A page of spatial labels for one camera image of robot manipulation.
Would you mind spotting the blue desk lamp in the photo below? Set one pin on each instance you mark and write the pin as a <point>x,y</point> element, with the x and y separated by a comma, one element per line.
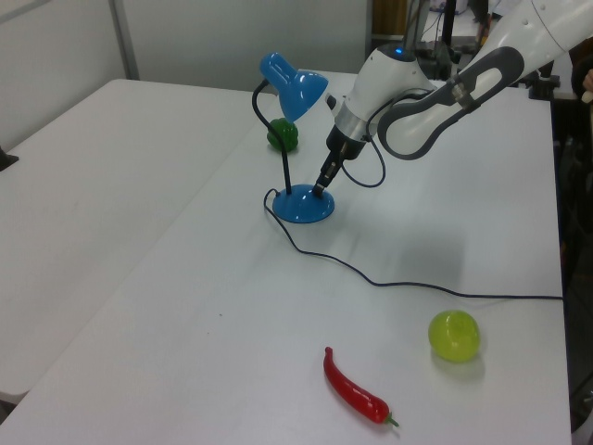
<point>301,208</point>

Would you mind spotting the green apple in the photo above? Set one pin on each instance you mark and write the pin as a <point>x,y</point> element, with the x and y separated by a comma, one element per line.
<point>454,336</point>

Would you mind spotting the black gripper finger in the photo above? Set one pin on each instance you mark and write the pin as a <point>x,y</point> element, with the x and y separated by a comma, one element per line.
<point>324,178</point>
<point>334,169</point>

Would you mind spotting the black metal stand pole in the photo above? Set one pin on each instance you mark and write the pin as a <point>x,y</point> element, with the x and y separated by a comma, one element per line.
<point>448,23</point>

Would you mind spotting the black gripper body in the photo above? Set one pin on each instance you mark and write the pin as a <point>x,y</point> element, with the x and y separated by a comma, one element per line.
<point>347,144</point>

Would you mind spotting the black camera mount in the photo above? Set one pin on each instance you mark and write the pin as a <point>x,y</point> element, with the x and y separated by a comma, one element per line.
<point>7,160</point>

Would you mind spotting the red chili pepper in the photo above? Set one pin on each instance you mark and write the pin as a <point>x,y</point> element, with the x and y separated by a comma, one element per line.
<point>357,394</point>

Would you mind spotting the green bell pepper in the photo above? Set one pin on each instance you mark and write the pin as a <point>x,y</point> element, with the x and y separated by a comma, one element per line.
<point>289,136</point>

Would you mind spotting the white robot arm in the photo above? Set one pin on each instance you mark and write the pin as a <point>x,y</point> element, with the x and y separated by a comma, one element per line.
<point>407,106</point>

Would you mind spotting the black table clamp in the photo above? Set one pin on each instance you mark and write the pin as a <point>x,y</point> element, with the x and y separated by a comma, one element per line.
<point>544,85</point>

